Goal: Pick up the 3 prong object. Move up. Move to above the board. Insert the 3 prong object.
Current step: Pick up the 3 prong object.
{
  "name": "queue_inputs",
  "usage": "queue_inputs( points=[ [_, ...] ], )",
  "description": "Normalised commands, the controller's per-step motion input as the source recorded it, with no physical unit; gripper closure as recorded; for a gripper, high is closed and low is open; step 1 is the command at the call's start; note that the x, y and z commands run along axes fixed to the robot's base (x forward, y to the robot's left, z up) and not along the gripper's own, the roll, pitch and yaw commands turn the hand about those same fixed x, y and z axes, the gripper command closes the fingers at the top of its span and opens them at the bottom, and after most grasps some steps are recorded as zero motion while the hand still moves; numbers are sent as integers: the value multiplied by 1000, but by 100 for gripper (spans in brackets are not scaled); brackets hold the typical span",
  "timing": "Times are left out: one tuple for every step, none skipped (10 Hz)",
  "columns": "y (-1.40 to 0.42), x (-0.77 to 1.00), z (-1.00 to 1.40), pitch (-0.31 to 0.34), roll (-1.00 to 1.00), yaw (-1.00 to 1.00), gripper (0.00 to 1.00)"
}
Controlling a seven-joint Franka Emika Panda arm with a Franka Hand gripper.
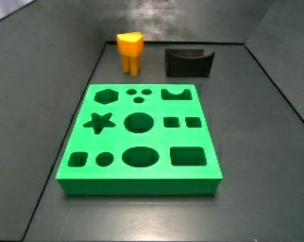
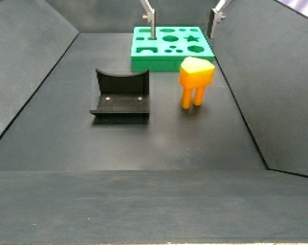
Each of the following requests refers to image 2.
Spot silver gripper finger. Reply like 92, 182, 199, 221
209, 0, 229, 38
139, 0, 156, 39

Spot green shape sorter board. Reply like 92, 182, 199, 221
131, 27, 215, 72

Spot black curved holder bracket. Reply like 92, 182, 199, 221
91, 70, 151, 116

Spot orange three prong block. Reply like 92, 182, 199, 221
180, 56, 216, 109

